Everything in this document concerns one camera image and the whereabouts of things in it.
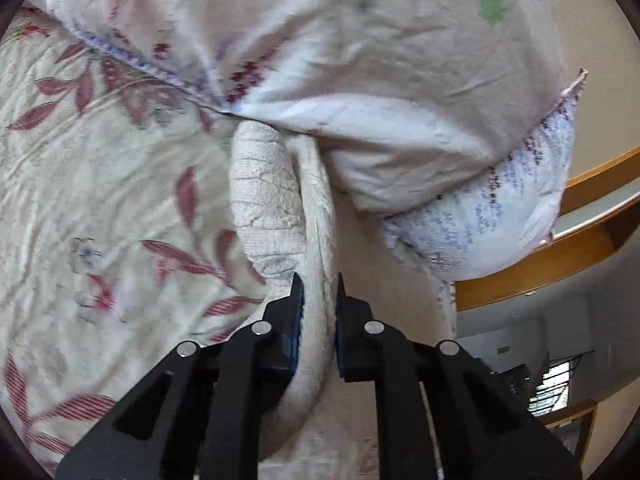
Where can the pink white pillow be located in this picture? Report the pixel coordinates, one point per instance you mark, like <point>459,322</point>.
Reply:
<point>409,97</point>

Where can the window with bars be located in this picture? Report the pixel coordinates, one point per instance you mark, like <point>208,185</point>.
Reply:
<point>553,392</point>

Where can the blue patterned white pillow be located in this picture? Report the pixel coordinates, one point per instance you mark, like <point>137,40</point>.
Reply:
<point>500,217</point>

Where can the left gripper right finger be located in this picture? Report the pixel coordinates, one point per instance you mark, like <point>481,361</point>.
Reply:
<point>352,314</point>

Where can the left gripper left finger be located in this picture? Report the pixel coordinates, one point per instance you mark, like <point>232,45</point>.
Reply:
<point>285,316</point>

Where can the wooden bookshelf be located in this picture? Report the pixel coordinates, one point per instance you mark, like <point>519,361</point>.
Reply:
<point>573,426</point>

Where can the floral bed quilt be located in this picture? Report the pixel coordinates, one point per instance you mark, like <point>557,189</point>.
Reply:
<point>117,239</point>

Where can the cream knitted garment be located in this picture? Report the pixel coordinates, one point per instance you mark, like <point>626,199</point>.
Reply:
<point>283,213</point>

